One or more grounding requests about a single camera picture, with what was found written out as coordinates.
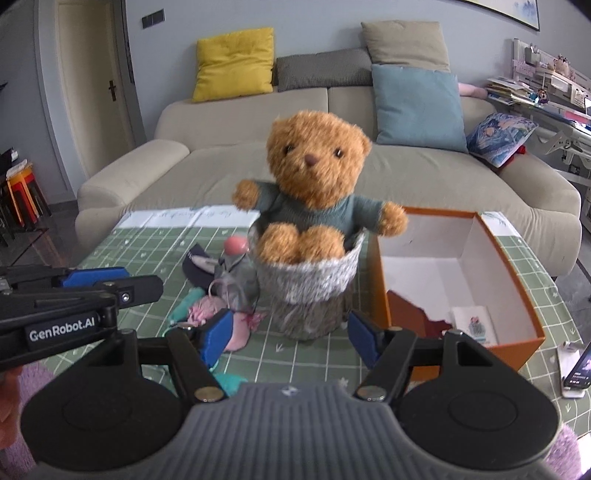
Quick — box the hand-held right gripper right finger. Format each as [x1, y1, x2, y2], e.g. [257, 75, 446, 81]
[347, 310, 490, 402]

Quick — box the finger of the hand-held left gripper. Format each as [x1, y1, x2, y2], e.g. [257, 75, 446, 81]
[0, 275, 164, 324]
[0, 265, 131, 292]

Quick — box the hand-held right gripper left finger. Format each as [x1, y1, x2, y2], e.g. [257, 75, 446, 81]
[117, 308, 236, 401]

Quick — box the navy sock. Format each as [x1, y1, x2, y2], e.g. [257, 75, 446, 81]
[181, 244, 222, 289]

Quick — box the orange cardboard box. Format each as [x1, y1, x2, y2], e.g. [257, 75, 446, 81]
[366, 207, 547, 383]

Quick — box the pink knit pouch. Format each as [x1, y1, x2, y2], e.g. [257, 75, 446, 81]
[187, 295, 264, 354]

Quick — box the green checked tablecloth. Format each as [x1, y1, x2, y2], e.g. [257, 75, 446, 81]
[76, 210, 591, 444]

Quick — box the teal knit sock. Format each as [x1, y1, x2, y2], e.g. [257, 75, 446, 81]
[208, 369, 247, 395]
[168, 286, 204, 324]

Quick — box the purple fuzzy rug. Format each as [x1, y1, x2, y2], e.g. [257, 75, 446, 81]
[0, 362, 585, 480]

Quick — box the grey fuzzy basket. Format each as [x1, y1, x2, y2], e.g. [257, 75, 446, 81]
[247, 226, 368, 342]

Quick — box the red orange stool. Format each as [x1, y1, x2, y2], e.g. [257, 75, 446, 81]
[7, 161, 51, 227]

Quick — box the white printed card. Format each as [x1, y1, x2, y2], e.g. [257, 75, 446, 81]
[450, 305, 499, 347]

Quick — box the beige sofa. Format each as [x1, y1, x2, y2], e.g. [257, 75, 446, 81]
[75, 85, 583, 278]

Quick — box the cream door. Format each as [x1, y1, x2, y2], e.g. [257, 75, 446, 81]
[55, 0, 139, 195]

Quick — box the brown teddy bear green sweater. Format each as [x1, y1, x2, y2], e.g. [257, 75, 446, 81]
[232, 110, 409, 266]

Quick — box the smartphone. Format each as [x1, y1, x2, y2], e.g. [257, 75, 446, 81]
[556, 342, 591, 398]

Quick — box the light blue pillow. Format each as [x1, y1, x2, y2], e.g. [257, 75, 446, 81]
[370, 64, 469, 154]

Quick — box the yellow pillow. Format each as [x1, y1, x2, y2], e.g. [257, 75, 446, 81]
[191, 27, 275, 103]

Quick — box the blue patterned book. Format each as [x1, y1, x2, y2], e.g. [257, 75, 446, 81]
[466, 112, 539, 168]

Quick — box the grey checked pillow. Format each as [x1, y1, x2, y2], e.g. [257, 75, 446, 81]
[276, 47, 374, 92]

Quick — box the stack of books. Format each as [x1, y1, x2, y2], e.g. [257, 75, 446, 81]
[486, 76, 536, 107]

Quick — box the white study desk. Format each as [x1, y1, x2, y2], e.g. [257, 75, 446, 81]
[485, 39, 591, 222]

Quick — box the beige pillow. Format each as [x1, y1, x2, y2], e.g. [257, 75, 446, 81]
[360, 21, 451, 72]

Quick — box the grey drawstring pouch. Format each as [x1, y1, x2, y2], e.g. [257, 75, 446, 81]
[210, 251, 259, 310]

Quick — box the framed wall picture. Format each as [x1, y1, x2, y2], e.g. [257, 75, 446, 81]
[462, 0, 541, 32]

